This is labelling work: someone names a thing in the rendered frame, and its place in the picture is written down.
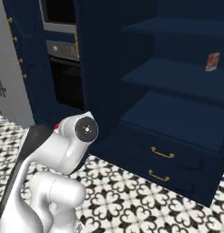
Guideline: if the navy cabinet door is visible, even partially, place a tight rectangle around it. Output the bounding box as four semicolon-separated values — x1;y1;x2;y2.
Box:
73;0;158;154

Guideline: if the navy open shelf cabinet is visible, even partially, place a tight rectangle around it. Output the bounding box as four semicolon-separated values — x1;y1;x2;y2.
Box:
119;0;224;154

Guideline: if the red jam jar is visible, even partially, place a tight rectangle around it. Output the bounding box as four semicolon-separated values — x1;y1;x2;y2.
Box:
205;52;221;73

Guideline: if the black built-in oven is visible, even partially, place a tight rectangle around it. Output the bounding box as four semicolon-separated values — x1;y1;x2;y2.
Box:
45;38;87;112

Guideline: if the navy drawer front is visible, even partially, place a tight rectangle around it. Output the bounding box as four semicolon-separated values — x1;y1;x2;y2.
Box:
108;121;224;184
92;142;223;208

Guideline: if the navy tall cupboard run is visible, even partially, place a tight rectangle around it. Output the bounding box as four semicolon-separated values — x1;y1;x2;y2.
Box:
2;0;57;128

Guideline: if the silver built-in microwave oven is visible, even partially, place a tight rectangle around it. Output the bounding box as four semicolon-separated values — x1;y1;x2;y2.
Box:
38;0;78;35

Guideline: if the gold drawer handle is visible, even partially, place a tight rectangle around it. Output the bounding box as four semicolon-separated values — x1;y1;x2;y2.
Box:
148;168;171;183
150;146;176;160

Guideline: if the gold cabinet door handle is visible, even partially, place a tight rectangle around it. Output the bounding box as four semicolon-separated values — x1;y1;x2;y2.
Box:
74;25;81;61

